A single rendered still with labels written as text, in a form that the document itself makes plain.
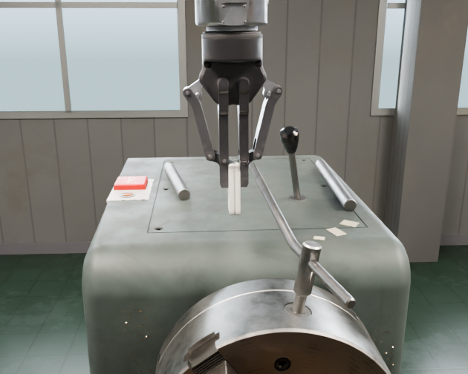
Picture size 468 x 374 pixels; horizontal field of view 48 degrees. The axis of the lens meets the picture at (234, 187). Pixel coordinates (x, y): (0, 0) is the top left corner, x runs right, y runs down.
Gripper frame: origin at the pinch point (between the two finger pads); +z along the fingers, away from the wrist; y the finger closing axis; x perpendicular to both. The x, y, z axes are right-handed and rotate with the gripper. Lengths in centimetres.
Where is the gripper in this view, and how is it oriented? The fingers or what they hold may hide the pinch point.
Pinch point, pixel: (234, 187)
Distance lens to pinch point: 70.0
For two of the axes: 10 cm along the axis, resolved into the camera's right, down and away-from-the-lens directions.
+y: 10.0, -0.3, 0.6
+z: 0.1, 9.5, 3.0
